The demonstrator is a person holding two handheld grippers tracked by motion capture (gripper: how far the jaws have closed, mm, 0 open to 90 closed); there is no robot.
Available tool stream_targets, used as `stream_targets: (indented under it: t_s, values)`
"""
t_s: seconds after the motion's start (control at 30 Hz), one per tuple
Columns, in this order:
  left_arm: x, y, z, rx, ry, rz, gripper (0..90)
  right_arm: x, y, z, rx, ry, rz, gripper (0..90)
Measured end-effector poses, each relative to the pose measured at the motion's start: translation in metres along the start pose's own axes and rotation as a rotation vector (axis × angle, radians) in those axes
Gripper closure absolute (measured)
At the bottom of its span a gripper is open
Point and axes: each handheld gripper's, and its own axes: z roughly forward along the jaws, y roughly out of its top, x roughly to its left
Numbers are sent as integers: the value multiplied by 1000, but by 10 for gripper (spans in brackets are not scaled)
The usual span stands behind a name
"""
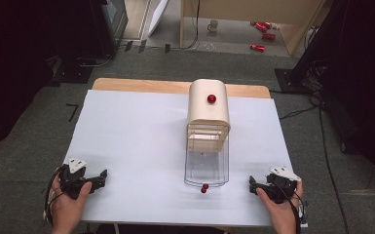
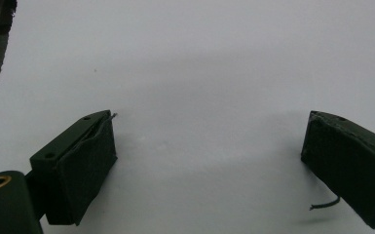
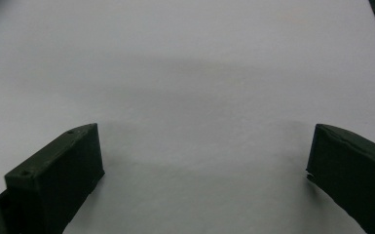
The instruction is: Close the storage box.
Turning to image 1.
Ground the beige container lid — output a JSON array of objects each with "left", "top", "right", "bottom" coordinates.
[{"left": 186, "top": 78, "right": 232, "bottom": 133}]

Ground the person's right hand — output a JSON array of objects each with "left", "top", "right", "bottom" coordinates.
[{"left": 256, "top": 179, "right": 305, "bottom": 234}]

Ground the person's left hand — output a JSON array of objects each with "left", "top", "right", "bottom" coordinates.
[{"left": 50, "top": 167, "right": 94, "bottom": 234}]

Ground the person's dark clothing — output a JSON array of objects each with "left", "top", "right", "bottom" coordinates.
[{"left": 94, "top": 223, "right": 230, "bottom": 234}]

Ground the black stand base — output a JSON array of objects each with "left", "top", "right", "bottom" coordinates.
[{"left": 274, "top": 0, "right": 352, "bottom": 96}]

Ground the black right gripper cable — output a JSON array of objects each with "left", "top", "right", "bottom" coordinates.
[{"left": 274, "top": 179, "right": 310, "bottom": 234}]

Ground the black hanging cable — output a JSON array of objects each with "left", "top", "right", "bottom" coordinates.
[{"left": 169, "top": 0, "right": 202, "bottom": 52}]

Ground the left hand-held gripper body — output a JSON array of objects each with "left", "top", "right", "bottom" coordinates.
[{"left": 57, "top": 157, "right": 93, "bottom": 200}]

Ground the light wooden shelf unit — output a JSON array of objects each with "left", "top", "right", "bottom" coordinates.
[{"left": 178, "top": 0, "right": 326, "bottom": 57}]

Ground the white table cover sheet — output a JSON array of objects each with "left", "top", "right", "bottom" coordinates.
[{"left": 62, "top": 89, "right": 306, "bottom": 227}]

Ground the white board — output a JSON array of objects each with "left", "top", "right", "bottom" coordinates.
[{"left": 147, "top": 0, "right": 170, "bottom": 37}]

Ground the clear drawer with red knob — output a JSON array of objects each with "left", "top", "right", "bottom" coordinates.
[{"left": 183, "top": 122, "right": 231, "bottom": 195}]

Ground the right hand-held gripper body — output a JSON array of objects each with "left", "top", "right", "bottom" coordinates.
[{"left": 264, "top": 166, "right": 302, "bottom": 205}]

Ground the beige mug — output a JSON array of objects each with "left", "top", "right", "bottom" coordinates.
[{"left": 206, "top": 19, "right": 219, "bottom": 33}]

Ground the black stand with flat base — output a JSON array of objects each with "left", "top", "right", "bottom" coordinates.
[{"left": 47, "top": 55, "right": 95, "bottom": 86}]

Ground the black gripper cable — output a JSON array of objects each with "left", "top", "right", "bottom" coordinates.
[
  {"left": 274, "top": 179, "right": 310, "bottom": 234},
  {"left": 42, "top": 167, "right": 65, "bottom": 226}
]

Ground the black floor cable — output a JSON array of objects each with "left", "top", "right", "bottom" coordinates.
[{"left": 269, "top": 59, "right": 352, "bottom": 234}]

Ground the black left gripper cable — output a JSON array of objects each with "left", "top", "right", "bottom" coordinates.
[{"left": 42, "top": 167, "right": 65, "bottom": 226}]

